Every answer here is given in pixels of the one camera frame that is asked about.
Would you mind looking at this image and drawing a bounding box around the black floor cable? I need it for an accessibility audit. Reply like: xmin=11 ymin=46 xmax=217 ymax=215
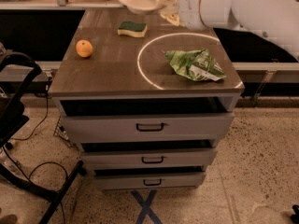
xmin=2 ymin=72 xmax=69 ymax=224

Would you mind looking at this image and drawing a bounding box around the blue tape cross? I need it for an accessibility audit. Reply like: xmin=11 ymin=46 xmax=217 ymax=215
xmin=131 ymin=189 xmax=163 ymax=224

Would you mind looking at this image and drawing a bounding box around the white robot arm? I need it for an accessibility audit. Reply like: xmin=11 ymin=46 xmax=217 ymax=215
xmin=158 ymin=0 xmax=299 ymax=58

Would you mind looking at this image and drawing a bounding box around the top grey drawer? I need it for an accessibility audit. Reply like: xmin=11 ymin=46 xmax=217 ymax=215
xmin=62 ymin=113 xmax=234 ymax=144

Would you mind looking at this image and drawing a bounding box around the green yellow sponge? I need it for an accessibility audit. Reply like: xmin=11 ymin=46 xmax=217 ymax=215
xmin=118 ymin=21 xmax=148 ymax=38

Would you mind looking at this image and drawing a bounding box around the bottom grey drawer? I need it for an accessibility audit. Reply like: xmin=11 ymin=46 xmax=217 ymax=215
xmin=93 ymin=172 xmax=206 ymax=190

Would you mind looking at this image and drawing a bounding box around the grey drawer cabinet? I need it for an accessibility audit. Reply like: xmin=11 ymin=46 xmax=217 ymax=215
xmin=50 ymin=8 xmax=244 ymax=178

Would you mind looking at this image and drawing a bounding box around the green chip bag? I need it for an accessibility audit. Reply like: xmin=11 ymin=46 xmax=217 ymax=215
xmin=164 ymin=49 xmax=226 ymax=81

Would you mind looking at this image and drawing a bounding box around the middle grey drawer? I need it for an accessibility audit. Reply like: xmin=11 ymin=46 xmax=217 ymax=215
xmin=81 ymin=148 xmax=217 ymax=170

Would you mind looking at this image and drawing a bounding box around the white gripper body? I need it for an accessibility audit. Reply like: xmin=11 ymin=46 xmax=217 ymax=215
xmin=178 ymin=0 xmax=206 ymax=30

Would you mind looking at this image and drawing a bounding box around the grey drawer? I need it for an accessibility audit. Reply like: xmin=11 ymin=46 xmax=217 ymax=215
xmin=81 ymin=148 xmax=217 ymax=170
xmin=93 ymin=172 xmax=206 ymax=190
xmin=62 ymin=113 xmax=234 ymax=144

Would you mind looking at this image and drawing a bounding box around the orange fruit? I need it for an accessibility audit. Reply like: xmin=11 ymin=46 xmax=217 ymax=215
xmin=76 ymin=40 xmax=93 ymax=58

